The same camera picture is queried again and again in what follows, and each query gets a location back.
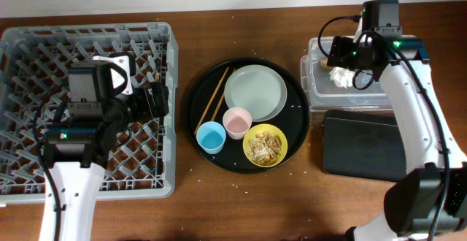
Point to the black rectangular bin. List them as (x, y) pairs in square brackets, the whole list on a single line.
[(363, 145)]

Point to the yellow bowl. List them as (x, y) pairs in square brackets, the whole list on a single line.
[(273, 130)]

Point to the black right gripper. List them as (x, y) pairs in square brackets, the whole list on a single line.
[(339, 52)]

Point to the grey plate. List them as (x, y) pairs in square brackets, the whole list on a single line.
[(258, 89)]

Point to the food scraps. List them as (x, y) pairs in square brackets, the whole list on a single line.
[(264, 148)]

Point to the clear plastic bin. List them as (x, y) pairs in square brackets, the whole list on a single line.
[(322, 94)]

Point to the blue cup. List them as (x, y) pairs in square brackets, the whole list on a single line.
[(211, 136)]

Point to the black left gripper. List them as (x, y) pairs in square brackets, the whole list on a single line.
[(147, 110)]

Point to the wooden chopstick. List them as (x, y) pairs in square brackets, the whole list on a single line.
[(211, 100), (219, 99)]

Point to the white tissue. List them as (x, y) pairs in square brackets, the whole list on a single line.
[(342, 77)]

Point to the round black tray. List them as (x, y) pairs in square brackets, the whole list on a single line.
[(293, 120)]

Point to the pink cup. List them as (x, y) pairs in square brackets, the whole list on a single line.
[(237, 122)]

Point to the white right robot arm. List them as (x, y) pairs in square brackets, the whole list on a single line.
[(431, 199)]

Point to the grey dishwasher rack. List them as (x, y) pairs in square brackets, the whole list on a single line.
[(34, 66)]

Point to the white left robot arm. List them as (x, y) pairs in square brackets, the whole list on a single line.
[(74, 151)]

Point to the gold snack wrapper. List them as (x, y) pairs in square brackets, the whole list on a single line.
[(324, 64)]

